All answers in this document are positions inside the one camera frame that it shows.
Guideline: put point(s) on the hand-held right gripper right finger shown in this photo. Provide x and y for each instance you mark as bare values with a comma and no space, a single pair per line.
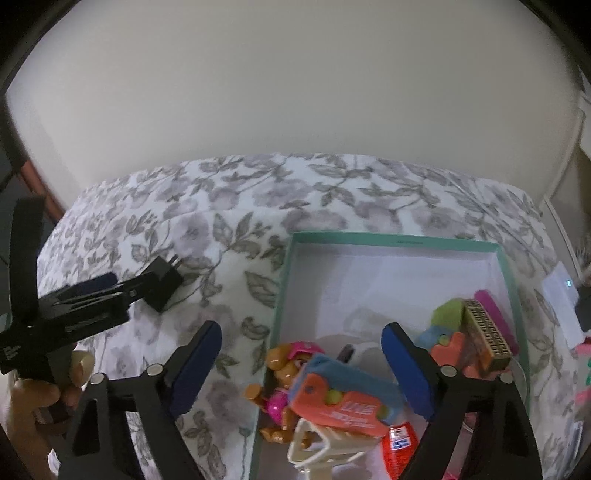
408,369

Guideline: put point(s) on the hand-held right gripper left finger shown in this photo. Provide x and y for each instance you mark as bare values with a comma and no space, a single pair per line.
194,369

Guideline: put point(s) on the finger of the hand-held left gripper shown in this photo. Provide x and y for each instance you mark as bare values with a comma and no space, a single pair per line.
97,284
115,302

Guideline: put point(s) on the clear dome container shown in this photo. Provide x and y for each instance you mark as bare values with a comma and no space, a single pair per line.
443,332

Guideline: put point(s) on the black charger adapter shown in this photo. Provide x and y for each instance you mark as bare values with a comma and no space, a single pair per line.
164,286

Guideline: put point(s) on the orange blue toy bus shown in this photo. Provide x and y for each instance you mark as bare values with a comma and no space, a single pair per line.
351,406

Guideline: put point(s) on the red glue bottle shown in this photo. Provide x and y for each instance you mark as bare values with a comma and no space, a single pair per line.
397,445

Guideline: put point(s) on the pink puppy toy figure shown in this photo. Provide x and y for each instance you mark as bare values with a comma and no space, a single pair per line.
281,369

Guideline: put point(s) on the gold patterned harmonica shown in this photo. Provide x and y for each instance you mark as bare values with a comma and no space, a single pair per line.
487,327

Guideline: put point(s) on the teal cardboard box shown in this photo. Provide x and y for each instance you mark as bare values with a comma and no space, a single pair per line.
369,277

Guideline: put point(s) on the magenta rectangular block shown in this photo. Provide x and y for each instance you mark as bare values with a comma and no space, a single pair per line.
489,300

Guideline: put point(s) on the person's left hand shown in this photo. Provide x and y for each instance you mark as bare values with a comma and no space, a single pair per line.
32,406

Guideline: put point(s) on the white electronic device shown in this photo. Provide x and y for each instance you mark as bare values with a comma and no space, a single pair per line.
561,300

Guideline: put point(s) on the colourful clutter pile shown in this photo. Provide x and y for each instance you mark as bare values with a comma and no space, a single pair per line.
582,364

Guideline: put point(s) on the small black device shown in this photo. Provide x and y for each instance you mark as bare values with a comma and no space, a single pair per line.
585,314

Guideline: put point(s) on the brown wooden post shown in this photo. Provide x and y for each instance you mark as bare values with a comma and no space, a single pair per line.
34,180

